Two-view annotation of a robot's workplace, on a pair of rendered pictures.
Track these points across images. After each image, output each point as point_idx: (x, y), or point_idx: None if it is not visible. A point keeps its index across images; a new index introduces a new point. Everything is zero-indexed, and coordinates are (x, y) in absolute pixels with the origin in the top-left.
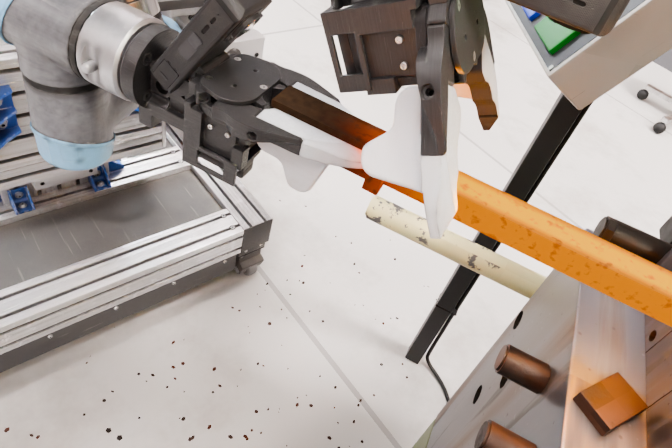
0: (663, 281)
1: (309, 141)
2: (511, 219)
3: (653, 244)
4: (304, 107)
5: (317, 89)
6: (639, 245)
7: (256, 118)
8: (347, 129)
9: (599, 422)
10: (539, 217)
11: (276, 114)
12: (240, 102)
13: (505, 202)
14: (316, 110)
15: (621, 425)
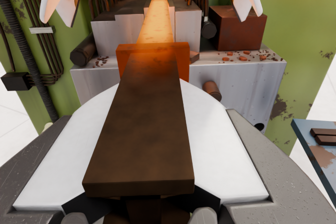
0: (159, 5)
1: (219, 102)
2: (169, 20)
3: (88, 42)
4: (160, 118)
5: (39, 152)
6: (89, 46)
7: (273, 190)
8: (164, 71)
9: (197, 56)
10: (153, 17)
11: (210, 165)
12: None
13: (154, 22)
14: (152, 104)
15: None
